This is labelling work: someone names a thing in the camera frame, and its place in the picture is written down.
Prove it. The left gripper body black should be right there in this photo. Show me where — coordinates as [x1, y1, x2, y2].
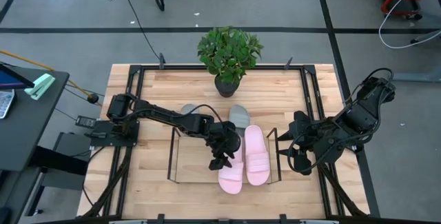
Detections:
[205, 120, 243, 161]

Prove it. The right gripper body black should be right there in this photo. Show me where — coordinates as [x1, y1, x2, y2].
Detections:
[301, 122, 337, 165]

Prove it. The pink slide sandal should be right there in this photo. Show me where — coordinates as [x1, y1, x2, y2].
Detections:
[218, 137, 245, 195]
[243, 124, 271, 187]

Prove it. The grey slide sandal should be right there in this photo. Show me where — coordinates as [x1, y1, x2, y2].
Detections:
[228, 104, 252, 130]
[180, 103, 207, 116]

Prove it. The green plant in black pot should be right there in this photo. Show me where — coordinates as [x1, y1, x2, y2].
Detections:
[196, 26, 265, 99]

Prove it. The grey table leg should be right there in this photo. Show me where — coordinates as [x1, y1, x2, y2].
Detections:
[392, 29, 441, 83]

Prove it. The black power adapter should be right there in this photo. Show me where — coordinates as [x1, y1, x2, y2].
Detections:
[74, 114, 98, 129]

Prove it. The grey box under desk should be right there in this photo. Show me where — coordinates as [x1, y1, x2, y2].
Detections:
[53, 132, 93, 163]

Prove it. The mint green stapler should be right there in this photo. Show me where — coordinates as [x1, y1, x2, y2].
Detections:
[23, 72, 57, 101]

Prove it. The black side desk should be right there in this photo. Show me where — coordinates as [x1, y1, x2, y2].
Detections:
[0, 61, 70, 224]

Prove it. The white calculator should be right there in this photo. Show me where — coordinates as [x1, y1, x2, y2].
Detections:
[0, 89, 16, 120]

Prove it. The tilted blue screen monitor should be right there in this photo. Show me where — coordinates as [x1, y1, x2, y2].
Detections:
[0, 63, 35, 91]

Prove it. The black wire shoe rack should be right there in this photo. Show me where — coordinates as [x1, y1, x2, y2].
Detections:
[167, 126, 283, 185]

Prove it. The black aluminium table frame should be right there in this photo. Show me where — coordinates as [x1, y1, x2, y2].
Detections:
[82, 63, 371, 224]

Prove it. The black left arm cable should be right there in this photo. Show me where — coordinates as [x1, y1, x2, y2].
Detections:
[172, 103, 225, 125]

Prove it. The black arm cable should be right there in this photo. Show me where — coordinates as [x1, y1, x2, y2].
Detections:
[172, 103, 225, 125]
[344, 66, 396, 114]

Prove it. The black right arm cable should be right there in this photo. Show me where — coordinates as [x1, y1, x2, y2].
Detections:
[344, 66, 396, 114]

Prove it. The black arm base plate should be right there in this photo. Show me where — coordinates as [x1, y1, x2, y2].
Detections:
[85, 119, 141, 148]

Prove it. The white floor cable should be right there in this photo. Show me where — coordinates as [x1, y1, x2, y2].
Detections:
[378, 0, 441, 50]

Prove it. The long black floor cable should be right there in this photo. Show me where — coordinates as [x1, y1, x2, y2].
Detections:
[118, 0, 163, 63]

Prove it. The yellow cable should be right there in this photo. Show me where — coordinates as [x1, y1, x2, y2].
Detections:
[0, 49, 104, 107]

